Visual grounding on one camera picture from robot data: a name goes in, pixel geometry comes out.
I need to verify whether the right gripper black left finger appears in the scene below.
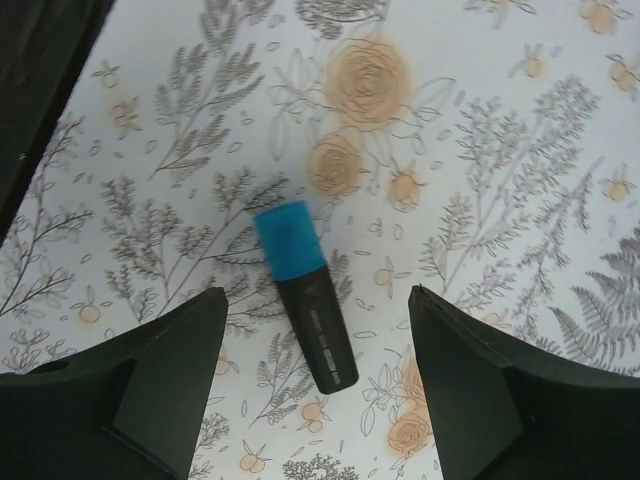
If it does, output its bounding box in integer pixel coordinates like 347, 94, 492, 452
1, 287, 228, 479

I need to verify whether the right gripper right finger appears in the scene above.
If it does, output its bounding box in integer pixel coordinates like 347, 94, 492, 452
408, 285, 639, 479

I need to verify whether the blue capped black highlighter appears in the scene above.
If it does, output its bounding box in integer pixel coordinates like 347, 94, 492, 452
254, 201, 359, 395

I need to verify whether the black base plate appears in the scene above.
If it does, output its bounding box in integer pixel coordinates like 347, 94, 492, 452
1, 0, 114, 238

